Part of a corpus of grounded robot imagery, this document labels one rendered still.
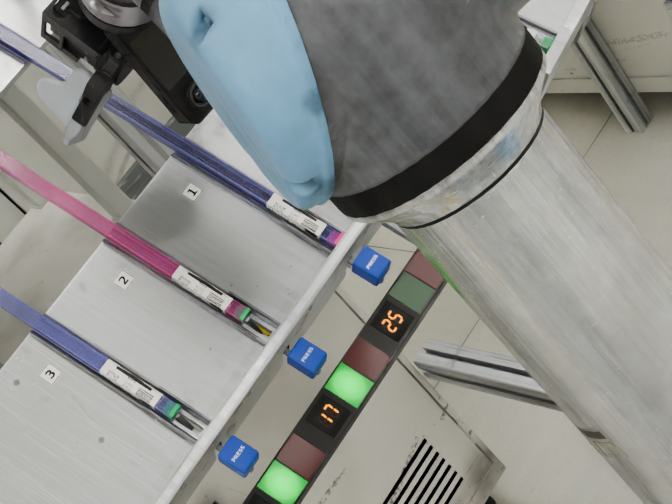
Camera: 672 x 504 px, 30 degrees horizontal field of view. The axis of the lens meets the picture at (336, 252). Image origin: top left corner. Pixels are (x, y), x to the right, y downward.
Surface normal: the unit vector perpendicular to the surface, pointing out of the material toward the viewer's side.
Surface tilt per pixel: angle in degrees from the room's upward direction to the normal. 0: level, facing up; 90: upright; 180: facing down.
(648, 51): 90
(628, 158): 0
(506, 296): 83
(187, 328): 46
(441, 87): 79
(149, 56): 89
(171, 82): 89
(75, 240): 0
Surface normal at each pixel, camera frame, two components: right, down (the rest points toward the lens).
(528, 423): -0.57, -0.64
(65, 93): -0.32, 0.51
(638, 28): -0.55, 0.77
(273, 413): 0.62, 0.09
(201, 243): 0.04, -0.38
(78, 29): 0.25, -0.24
